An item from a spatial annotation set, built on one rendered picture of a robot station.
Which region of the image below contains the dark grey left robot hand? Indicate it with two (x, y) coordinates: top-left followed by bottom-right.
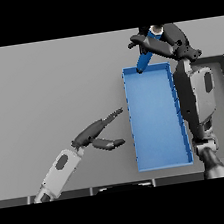
(66, 106), (129, 157)

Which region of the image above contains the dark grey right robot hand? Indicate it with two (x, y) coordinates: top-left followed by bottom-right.
(125, 19), (204, 71)

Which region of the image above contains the blue bin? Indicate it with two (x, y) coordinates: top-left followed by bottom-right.
(121, 59), (195, 173)

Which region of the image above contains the blue pipe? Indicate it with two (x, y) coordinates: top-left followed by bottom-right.
(130, 24), (170, 74)

